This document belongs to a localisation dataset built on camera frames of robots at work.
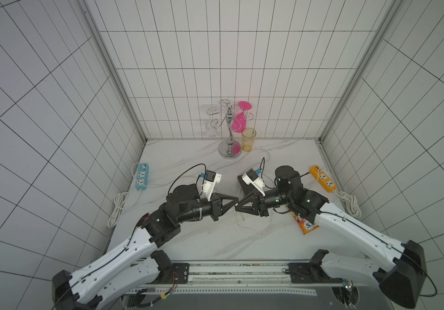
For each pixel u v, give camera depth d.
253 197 0.59
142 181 0.98
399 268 0.38
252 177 0.59
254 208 0.59
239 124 1.07
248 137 1.06
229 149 1.14
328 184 0.97
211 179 0.57
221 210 0.58
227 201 0.61
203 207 0.55
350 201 0.89
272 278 0.73
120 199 0.94
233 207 0.61
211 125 0.90
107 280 0.42
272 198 0.59
